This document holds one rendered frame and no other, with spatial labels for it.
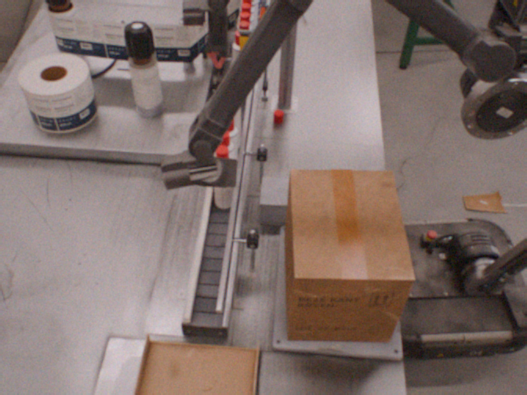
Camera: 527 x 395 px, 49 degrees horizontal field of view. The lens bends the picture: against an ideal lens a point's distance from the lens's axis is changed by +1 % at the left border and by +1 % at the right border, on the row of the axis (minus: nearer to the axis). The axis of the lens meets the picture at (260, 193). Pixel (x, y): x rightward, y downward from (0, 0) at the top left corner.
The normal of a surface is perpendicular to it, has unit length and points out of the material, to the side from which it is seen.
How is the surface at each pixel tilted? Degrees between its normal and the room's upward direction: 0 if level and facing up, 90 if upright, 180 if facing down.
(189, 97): 0
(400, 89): 0
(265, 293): 0
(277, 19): 76
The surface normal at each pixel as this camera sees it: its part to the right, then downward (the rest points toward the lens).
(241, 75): 0.03, 0.54
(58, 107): 0.27, 0.73
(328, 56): 0.02, -0.66
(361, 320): 0.00, 0.75
